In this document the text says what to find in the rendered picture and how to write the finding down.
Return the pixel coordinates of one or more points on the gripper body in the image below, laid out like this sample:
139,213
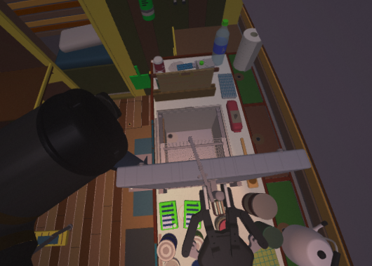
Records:
225,251

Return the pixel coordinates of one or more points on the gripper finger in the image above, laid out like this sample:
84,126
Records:
250,225
189,242

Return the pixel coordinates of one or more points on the small round can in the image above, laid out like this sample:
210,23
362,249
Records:
158,64

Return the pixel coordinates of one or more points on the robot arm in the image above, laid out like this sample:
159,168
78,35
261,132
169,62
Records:
58,161

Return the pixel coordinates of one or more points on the grey icebox lid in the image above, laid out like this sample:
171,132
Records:
261,164

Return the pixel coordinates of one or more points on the brown wooden rack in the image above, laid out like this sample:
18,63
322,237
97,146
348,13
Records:
186,94

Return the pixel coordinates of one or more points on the dark red beige banded jar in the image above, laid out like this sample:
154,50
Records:
260,205

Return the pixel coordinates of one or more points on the dark green cylinder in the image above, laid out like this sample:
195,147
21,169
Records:
271,233

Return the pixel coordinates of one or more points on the red round tin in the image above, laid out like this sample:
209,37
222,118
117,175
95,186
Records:
222,225

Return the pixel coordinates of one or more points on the green striped card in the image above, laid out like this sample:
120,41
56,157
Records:
168,216
190,213

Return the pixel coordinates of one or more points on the yellow checked cloth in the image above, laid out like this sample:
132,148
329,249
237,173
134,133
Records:
270,257

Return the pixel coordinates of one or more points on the small brown block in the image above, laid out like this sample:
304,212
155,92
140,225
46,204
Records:
253,183

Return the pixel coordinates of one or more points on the green mat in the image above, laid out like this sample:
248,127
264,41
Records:
247,85
286,201

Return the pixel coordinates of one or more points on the white kettle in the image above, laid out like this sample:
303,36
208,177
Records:
302,245

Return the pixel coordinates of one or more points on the yellow wooden stick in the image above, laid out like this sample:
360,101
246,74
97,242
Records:
243,146

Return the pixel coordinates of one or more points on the grey rod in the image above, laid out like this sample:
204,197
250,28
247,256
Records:
197,155

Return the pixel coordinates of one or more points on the red ice pack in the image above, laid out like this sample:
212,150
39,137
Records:
234,116

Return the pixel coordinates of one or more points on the yellow blue dustpan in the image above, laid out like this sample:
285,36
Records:
51,238

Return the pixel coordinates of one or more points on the grey box with green button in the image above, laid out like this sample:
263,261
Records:
205,64

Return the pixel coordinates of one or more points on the small blue ice pack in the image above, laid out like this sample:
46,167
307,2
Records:
184,66

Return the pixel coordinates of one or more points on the white paper towel roll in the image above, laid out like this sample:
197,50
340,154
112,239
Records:
247,50

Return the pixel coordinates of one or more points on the blue water bottle green cap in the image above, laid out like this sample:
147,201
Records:
220,44

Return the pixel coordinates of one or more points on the blue mattress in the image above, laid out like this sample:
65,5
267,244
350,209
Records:
84,58

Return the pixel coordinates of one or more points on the yellow handrail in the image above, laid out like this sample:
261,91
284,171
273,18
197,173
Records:
43,85

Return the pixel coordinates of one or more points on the white pillow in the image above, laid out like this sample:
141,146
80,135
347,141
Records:
78,39

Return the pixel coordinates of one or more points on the dark locker with yellow frame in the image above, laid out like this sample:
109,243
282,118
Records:
128,30

